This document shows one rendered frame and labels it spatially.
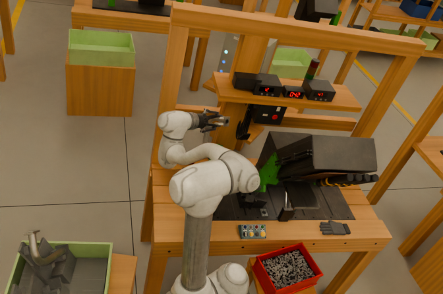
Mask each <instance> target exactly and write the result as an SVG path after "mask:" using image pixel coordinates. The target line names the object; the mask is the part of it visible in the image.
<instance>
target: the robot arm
mask: <svg viewBox="0 0 443 294"><path fill-rule="evenodd" d="M206 113H215V115H208V116H207V115H206ZM224 117H225V116H223V115H221V114H219V112H217V111H212V110H209V109H206V108H204V112H203V113H193V112H184V111H166V112H164V113H162V114H160V116H159V117H158V126H159V128H160V129H161V130H162V131H163V136H162V139H161V141H160V147H159V150H158V161H159V164H160V165H161V166H162V167H164V168H166V169H171V168H173V167H175V166H176V165H177V164H179V165H188V164H190V163H194V162H197V161H199V160H202V159H204V158H210V159H211V160H209V161H205V162H200V163H196V164H193V165H190V166H187V167H185V168H183V169H181V170H180V171H178V172H177V173H176V174H174V175H173V176H172V178H171V180H170V182H169V193H170V196H171V198H172V200H173V201H174V203H176V205H178V206H180V207H183V209H184V211H185V228H184V239H183V241H184V242H183V262H182V272H181V274H179V275H178V276H177V278H176V280H175V283H174V284H173V286H172V288H171V291H168V292H167V293H166V294H250V293H249V276H248V274H247V272H246V270H245V269H244V268H243V267H242V265H240V264H239V263H236V262H229V263H226V264H223V265H222V266H220V268H218V269H217V270H215V271H214V272H212V273H211V274H209V275H206V273H207V266H208V254H209V248H210V236H211V229H212V217H213V213H214V212H215V211H216V209H217V207H218V205H219V203H220V202H221V200H222V198H223V196H225V195H229V194H233V193H237V192H239V191H240V192H242V193H250V192H253V191H255V190H256V189H257V188H258V186H259V184H260V177H259V173H258V171H257V169H256V168H255V166H254V165H253V164H252V163H251V162H250V161H249V160H248V159H246V158H245V157H244V156H242V155H240V154H238V153H237V152H234V151H233V150H230V149H227V148H224V147H223V146H220V145H218V144H214V143H205V144H201V145H200V146H197V147H196V148H193V149H192V150H190V151H188V152H185V148H184V145H183V137H184V135H185V133H186V131H187V130H195V129H197V128H200V132H202V133H205V132H208V131H215V130H216V127H220V126H221V125H223V123H214V124H213V123H209V122H208V120H210V119H214V118H218V119H224ZM206 125H207V126H212V127H209V128H205V129H203V128H204V127H205V126H206Z"/></svg>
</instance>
